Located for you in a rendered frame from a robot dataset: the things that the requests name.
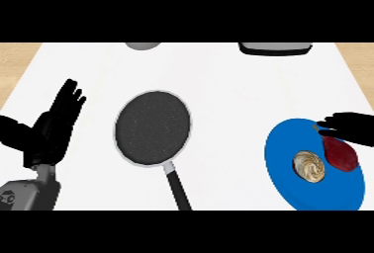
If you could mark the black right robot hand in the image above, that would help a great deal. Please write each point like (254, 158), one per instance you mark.
(352, 126)

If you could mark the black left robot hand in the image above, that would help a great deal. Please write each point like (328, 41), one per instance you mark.
(53, 128)

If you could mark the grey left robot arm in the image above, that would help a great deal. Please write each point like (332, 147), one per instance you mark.
(28, 192)

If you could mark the cupcake with cream swirl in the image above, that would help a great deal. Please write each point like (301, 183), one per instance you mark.
(309, 166)

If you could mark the blue plate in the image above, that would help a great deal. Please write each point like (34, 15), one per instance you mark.
(291, 171)

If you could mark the dark frying pan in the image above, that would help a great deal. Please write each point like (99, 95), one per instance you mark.
(152, 131)

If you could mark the dark red vegetable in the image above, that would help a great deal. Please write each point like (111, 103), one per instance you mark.
(340, 153)

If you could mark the grey and black appliance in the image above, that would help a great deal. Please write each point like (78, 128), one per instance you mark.
(275, 48)

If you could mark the grey round object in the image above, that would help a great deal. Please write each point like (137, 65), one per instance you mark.
(142, 45)

